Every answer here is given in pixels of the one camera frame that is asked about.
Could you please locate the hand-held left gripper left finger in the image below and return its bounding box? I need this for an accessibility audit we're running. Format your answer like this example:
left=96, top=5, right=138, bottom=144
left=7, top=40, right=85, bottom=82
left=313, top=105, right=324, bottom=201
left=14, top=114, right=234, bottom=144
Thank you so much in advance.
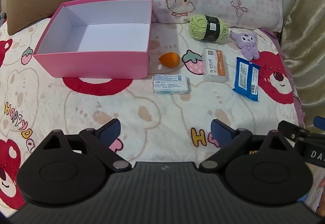
left=36, top=119, right=130, bottom=173

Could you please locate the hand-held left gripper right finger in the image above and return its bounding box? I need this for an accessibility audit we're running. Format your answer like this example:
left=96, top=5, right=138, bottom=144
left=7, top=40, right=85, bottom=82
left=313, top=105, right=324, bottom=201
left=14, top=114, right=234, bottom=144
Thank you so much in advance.
left=198, top=119, right=295, bottom=173

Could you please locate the blue wet wipes packet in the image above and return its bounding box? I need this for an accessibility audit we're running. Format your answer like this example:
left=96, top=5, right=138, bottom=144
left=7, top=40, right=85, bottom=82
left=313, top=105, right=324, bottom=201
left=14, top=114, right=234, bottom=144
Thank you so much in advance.
left=232, top=57, right=261, bottom=102

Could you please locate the clear plastic box orange label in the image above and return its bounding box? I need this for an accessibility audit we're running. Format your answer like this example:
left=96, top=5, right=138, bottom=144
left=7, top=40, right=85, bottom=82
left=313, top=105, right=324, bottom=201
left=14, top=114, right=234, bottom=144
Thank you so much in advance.
left=201, top=48, right=228, bottom=83

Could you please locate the pink cardboard box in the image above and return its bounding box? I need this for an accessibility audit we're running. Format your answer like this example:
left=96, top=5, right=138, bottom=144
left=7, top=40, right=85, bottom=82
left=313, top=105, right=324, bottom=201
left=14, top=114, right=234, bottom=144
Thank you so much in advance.
left=33, top=0, right=153, bottom=79

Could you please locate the white soap packet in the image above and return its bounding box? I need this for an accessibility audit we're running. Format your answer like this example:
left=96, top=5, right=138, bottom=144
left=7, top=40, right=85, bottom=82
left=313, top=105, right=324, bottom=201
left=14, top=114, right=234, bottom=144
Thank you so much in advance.
left=153, top=74, right=191, bottom=94

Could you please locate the orange makeup sponge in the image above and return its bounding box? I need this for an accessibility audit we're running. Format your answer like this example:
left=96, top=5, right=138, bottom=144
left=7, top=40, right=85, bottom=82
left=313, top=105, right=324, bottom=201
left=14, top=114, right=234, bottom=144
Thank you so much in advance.
left=159, top=53, right=180, bottom=67

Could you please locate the purple plush toy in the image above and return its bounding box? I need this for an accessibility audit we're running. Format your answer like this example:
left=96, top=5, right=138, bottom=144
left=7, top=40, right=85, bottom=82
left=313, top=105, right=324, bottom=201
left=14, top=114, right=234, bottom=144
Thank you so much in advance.
left=230, top=31, right=260, bottom=60

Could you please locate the green yarn ball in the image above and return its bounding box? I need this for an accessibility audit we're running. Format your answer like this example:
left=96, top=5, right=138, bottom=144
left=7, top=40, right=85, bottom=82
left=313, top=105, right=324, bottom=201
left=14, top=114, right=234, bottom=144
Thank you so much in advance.
left=188, top=14, right=229, bottom=43

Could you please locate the gold satin cloth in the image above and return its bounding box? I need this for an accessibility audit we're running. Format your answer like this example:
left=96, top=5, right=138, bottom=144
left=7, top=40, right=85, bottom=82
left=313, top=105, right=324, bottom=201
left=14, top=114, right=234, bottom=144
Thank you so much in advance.
left=279, top=0, right=325, bottom=128

